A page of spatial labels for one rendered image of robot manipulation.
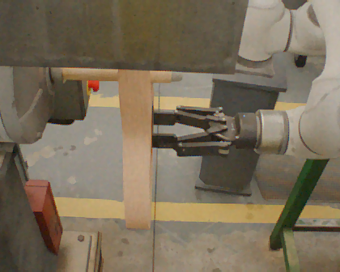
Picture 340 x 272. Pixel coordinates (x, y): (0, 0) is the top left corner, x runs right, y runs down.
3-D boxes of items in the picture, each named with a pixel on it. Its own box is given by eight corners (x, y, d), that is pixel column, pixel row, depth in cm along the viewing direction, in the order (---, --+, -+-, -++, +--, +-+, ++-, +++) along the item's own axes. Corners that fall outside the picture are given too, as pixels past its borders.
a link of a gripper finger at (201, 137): (223, 139, 87) (227, 143, 86) (172, 150, 84) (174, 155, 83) (225, 123, 85) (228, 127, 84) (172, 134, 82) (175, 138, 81)
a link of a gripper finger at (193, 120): (225, 121, 86) (227, 118, 87) (172, 109, 89) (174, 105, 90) (223, 138, 88) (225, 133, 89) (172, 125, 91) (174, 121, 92)
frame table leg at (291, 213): (268, 252, 187) (338, 108, 120) (266, 240, 191) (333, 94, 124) (280, 252, 187) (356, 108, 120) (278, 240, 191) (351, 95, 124)
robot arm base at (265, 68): (218, 41, 172) (219, 30, 167) (273, 49, 170) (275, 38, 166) (215, 70, 159) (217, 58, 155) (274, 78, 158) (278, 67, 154)
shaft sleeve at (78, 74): (62, 80, 71) (62, 61, 70) (66, 78, 74) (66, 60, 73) (171, 84, 71) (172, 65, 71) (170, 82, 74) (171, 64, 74)
